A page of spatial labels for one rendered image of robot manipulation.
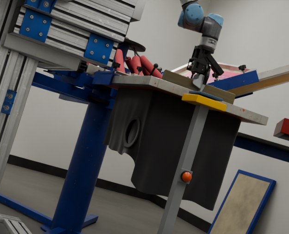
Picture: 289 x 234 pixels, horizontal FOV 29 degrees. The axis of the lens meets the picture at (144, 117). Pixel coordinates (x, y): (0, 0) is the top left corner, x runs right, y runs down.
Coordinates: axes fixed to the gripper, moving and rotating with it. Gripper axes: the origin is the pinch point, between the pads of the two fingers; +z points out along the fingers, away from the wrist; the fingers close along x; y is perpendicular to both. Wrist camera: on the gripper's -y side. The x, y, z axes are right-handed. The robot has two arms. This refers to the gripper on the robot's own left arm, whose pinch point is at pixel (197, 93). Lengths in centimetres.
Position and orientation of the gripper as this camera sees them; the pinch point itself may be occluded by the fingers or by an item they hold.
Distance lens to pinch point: 251.2
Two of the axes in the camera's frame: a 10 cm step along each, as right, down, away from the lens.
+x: 3.6, 0.7, -9.3
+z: -2.9, 9.6, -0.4
